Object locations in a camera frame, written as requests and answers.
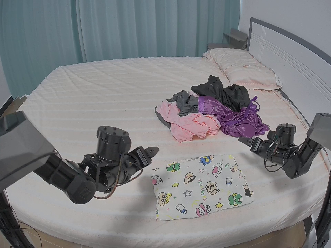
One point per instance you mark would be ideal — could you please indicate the grey bedside table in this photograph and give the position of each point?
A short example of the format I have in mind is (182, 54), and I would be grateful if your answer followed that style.
(234, 39)

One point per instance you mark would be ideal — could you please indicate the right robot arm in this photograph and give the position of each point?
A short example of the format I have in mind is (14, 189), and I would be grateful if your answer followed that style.
(302, 151)

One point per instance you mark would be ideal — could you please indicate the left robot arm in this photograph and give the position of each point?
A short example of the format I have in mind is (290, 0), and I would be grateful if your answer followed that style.
(23, 148)

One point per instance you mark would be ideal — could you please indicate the pile of clothes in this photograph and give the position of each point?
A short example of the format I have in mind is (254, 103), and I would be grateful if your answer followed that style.
(191, 125)

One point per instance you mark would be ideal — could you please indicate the white printed pyjama top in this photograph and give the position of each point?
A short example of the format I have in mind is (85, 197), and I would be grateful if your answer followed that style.
(201, 187)

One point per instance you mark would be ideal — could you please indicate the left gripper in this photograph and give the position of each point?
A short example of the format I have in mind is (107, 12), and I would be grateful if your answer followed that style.
(138, 161)

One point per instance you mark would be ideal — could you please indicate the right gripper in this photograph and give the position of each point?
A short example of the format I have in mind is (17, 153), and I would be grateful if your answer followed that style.
(261, 147)

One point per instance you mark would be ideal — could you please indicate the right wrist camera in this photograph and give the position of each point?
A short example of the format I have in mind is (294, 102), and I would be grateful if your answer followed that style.
(271, 135)

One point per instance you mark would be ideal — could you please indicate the bed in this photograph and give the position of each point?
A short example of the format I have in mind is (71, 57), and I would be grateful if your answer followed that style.
(90, 92)

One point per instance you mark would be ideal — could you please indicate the blue-green curtain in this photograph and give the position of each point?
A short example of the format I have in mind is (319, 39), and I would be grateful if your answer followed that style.
(129, 22)

